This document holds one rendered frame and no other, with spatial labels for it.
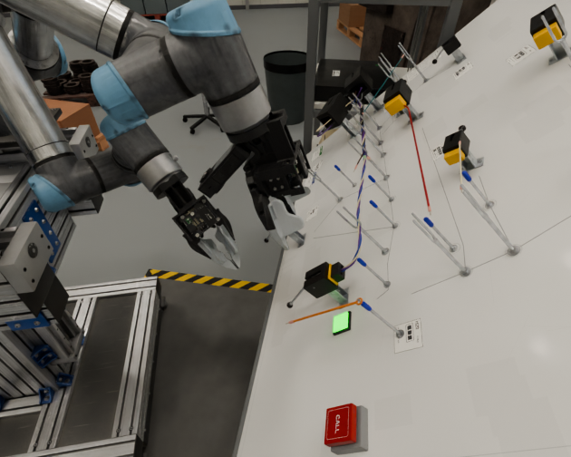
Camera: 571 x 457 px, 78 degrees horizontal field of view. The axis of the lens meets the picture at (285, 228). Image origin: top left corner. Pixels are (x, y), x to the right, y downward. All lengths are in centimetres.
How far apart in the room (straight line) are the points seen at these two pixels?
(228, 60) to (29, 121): 44
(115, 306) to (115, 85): 154
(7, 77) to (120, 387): 123
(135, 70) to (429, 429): 56
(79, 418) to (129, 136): 124
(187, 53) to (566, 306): 53
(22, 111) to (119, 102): 33
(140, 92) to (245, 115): 13
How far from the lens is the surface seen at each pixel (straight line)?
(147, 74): 48
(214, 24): 46
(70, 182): 77
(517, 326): 54
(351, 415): 57
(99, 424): 167
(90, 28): 61
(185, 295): 215
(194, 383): 185
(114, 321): 189
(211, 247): 71
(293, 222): 55
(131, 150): 70
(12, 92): 82
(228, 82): 47
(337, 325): 71
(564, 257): 57
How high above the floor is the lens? 164
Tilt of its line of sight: 42 degrees down
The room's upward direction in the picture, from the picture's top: straight up
